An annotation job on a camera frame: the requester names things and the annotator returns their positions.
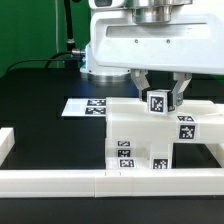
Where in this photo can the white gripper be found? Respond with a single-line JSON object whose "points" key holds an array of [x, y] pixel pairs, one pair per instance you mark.
{"points": [[189, 43]]}

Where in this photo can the white tagged chair nut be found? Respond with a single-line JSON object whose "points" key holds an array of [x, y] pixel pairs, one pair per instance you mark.
{"points": [[160, 102]]}

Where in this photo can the white chair back frame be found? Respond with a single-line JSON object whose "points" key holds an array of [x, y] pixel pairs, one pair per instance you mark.
{"points": [[195, 121]]}

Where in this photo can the white chair seat plate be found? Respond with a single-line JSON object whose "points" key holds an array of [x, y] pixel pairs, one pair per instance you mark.
{"points": [[147, 155]]}

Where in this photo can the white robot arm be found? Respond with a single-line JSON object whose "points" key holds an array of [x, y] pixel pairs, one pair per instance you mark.
{"points": [[144, 12]]}

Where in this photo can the white marker base sheet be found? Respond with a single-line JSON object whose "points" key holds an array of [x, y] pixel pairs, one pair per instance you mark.
{"points": [[84, 107]]}

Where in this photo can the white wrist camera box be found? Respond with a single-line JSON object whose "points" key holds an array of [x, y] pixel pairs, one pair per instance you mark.
{"points": [[106, 4]]}

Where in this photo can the white U-shaped fence frame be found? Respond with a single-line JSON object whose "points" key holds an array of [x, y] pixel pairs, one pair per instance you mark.
{"points": [[104, 183]]}

